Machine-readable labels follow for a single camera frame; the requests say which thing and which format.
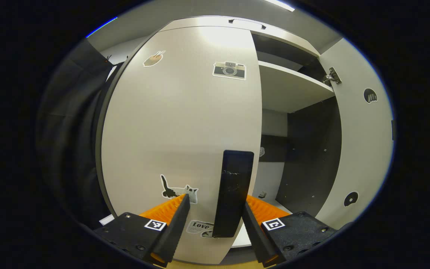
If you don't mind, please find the beige cabinet shelf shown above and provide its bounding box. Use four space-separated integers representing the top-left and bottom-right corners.
230 200 294 249
258 61 336 114
256 50 307 71

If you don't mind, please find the large ceiling light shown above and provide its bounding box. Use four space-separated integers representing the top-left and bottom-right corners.
264 0 296 12

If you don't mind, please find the beige cabinet door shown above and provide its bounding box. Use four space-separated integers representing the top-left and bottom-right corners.
314 37 394 229
101 26 262 265

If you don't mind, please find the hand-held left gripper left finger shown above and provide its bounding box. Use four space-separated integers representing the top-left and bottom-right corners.
94 194 191 268

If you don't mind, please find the black backdrop cloth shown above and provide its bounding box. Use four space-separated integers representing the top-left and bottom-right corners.
36 39 115 229

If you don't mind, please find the beige double-door shoe cabinet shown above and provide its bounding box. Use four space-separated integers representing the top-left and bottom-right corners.
96 16 394 266

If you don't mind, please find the metal door hinge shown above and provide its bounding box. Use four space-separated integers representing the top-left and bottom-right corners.
322 67 342 85

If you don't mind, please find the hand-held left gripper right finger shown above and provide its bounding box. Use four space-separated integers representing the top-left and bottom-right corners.
242 194 338 268

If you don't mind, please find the beige cabinet drawer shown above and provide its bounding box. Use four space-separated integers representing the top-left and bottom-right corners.
159 16 320 56

